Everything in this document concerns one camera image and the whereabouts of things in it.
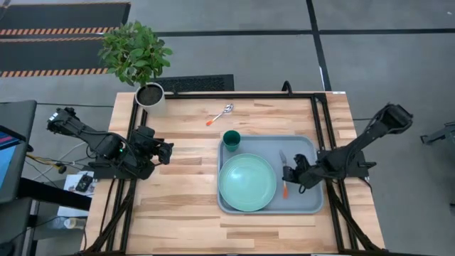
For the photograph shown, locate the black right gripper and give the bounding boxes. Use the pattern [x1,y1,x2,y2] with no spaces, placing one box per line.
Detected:
[282,153,316,190]

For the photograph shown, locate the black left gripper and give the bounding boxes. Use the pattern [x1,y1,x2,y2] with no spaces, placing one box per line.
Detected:
[140,136,175,166]

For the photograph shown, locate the orange handled metal fork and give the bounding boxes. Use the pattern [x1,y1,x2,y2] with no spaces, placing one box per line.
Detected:
[278,149,289,199]

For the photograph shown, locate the light green plate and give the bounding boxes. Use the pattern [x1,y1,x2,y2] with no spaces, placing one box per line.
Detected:
[218,153,277,213]

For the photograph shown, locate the orange handled metal spoon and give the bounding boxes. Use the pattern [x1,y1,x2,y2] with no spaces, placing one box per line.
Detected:
[205,103,235,127]

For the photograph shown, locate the dark green cup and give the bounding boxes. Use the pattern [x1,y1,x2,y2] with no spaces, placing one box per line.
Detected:
[223,129,242,153]

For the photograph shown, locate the grey plastic tray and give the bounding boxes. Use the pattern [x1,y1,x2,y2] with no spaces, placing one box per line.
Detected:
[216,134,325,215]

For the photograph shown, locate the white plant pot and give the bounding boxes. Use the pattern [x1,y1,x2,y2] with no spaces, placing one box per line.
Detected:
[134,82,166,114]

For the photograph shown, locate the black floor grille mat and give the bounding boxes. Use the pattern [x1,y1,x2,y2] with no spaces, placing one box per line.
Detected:
[151,73,235,92]

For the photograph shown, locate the black handheld controller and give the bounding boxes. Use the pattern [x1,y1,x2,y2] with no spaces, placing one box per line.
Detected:
[75,173,94,193]

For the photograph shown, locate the white paper sheet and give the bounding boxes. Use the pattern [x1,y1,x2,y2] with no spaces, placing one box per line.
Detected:
[63,170,96,196]

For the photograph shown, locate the green leafy plant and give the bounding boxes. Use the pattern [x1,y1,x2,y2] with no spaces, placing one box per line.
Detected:
[97,20,174,87]

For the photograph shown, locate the clear plastic bottle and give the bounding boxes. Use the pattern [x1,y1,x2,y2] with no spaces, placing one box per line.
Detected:
[53,216,87,230]

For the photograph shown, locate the hazard striped black floor mat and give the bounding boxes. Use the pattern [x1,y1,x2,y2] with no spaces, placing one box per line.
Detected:
[0,35,120,78]
[0,1,132,36]

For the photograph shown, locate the computer screen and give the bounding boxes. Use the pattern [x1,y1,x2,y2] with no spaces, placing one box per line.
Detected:
[0,124,30,204]

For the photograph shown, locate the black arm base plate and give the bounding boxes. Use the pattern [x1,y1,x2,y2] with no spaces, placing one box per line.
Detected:
[317,150,377,179]
[88,156,156,181]

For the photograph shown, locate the loose floor cables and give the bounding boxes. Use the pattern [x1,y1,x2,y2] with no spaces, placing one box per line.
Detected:
[26,142,92,178]

